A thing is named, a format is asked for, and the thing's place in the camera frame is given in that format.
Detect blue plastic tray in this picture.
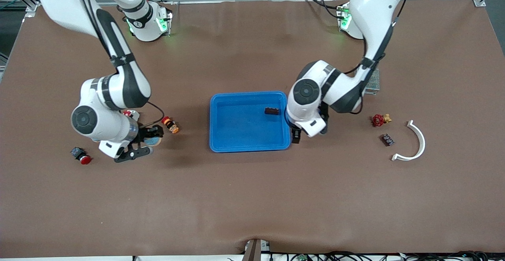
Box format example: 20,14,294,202
209,91,292,153

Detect red mushroom push button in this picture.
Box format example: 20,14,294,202
70,147,92,165

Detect brass valve red handwheel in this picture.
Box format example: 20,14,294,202
371,113,393,128

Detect metal mesh power supply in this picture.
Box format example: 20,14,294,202
363,69,381,96

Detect orange emergency stop switch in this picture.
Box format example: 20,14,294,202
161,116,180,134

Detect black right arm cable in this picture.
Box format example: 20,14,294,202
75,0,165,128

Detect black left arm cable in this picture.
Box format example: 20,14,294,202
342,0,415,116

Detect white curved plastic bracket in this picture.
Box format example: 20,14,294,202
391,119,426,162

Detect black cables along table edge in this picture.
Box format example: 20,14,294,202
272,251,505,261

